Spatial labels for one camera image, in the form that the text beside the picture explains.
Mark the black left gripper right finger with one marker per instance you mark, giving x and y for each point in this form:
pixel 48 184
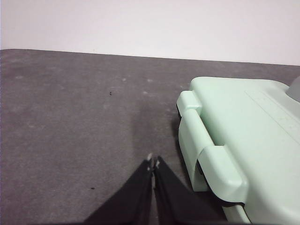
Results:
pixel 175 201

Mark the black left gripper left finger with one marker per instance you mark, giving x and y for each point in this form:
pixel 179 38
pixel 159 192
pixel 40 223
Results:
pixel 133 201

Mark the green breakfast machine base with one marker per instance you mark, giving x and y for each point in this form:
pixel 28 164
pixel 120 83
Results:
pixel 236 216

